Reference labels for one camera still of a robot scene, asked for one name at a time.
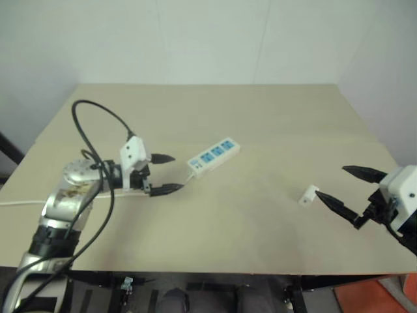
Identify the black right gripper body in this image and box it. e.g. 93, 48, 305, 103
367, 187, 400, 225

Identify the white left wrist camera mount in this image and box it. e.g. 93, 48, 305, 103
119, 136, 151, 190

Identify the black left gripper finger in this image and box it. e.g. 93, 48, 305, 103
150, 153, 176, 165
149, 183, 186, 198

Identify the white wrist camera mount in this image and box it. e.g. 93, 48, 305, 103
379, 165, 417, 234
119, 136, 151, 190

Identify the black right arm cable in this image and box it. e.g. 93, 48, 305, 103
386, 223, 408, 248

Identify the white plug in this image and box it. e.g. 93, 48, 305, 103
298, 185, 319, 207

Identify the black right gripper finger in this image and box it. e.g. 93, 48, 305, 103
315, 191, 371, 229
341, 165, 388, 184

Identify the dark rounded shape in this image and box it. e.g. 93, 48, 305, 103
158, 288, 192, 313

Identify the white power strip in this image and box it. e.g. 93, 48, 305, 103
187, 138, 241, 179

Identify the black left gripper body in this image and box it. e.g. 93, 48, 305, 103
128, 164, 154, 197

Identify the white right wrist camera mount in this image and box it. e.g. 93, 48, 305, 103
379, 165, 417, 234

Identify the black stand beside table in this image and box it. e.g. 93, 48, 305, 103
0, 132, 25, 186

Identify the black table frame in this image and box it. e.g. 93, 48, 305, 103
66, 270, 405, 313

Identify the orange object on floor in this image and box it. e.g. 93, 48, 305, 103
332, 273, 417, 313

